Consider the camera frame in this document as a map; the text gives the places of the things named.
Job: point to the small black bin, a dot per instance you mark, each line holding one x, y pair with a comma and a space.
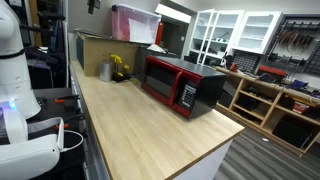
248, 102

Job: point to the black pegboard tool wall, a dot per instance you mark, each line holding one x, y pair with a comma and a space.
300, 53

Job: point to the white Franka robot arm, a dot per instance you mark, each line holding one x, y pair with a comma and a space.
16, 66

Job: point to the grey metal cylinder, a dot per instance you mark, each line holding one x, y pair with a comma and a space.
106, 71

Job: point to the red toolbox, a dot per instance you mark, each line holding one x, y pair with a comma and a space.
271, 70

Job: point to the white crumpled cloth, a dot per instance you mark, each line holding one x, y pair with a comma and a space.
156, 48

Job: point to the blue object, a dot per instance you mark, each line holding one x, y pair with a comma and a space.
298, 84

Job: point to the wooden workbench with shelves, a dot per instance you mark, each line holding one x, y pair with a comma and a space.
268, 115

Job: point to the dark grey box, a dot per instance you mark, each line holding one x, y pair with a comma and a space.
141, 60

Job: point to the red cylinder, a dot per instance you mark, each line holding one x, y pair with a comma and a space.
159, 33

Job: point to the red and white carton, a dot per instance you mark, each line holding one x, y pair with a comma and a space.
301, 107

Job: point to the small white glass-door cabinet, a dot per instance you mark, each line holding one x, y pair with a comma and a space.
253, 33

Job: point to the black small-parts drawer organizer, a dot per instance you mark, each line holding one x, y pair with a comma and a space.
246, 62

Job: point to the large black bin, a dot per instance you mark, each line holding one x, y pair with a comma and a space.
291, 133

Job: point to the small red tool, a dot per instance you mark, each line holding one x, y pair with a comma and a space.
233, 67

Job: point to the large brown cardboard box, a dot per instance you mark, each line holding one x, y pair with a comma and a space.
96, 53

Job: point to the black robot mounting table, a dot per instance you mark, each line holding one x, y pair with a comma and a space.
50, 110

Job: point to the yellow and black clamp tool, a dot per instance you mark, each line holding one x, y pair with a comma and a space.
116, 59

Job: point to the pink translucent storage bin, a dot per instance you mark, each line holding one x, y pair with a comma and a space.
123, 23

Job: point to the tall white glass-door cabinet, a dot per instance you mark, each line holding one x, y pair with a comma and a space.
230, 15

